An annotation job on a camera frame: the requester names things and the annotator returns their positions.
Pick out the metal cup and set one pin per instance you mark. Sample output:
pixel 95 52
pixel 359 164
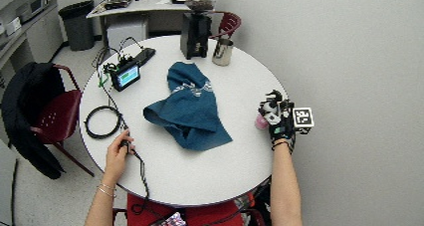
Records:
pixel 222 53

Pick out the blue cloth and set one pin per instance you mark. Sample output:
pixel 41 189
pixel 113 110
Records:
pixel 190 113

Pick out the small black screen device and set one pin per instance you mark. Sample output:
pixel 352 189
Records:
pixel 126 76

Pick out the grey counter cabinet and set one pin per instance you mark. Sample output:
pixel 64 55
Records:
pixel 30 37

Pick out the white desk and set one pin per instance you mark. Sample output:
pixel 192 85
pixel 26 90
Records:
pixel 131 9

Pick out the black jacket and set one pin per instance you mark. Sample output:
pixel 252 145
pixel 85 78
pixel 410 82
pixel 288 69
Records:
pixel 21 119

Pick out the black coffee grinder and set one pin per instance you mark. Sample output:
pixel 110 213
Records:
pixel 195 37

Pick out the small pink object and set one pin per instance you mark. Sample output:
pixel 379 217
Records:
pixel 260 122

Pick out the white computer tower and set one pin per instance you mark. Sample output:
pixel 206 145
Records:
pixel 126 32

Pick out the grey microwave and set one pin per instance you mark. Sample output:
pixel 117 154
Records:
pixel 33 7

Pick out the white marker cube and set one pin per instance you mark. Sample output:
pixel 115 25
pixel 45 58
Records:
pixel 303 117

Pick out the red chair with holes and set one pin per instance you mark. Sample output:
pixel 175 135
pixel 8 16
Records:
pixel 60 114

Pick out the person's red clothing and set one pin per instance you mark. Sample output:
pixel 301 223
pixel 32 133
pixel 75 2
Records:
pixel 207 214

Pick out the black trash bin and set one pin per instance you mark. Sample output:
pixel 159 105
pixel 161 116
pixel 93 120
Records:
pixel 78 27

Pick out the flat black phone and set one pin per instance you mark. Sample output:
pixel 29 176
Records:
pixel 145 56

